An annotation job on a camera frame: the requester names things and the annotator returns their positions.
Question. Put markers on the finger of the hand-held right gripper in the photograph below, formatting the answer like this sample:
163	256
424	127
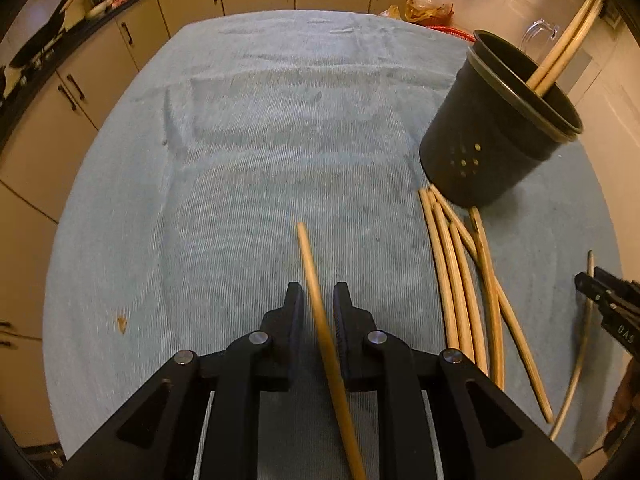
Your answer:
622	330
620	287

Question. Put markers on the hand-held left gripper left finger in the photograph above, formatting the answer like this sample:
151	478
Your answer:
298	310

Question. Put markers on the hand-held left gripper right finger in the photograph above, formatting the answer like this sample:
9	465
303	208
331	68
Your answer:
338	310

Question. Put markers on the black perforated utensil holder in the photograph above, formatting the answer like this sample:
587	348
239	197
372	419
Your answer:
475	135

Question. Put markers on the person's right hand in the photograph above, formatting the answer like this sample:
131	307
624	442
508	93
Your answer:
622	395

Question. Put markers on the blue terry towel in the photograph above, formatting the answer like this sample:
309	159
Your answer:
250	160

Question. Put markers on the chopsticks inside holder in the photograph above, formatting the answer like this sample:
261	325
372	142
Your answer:
560	42

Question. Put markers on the clear glass pitcher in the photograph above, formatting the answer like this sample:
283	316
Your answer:
545	23

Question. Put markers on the clear plastic bag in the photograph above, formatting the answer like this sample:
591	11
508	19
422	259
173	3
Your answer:
430	0

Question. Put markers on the black frying pan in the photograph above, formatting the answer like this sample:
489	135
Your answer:
40	35

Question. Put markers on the wall power outlet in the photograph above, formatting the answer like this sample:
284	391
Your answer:
615	12

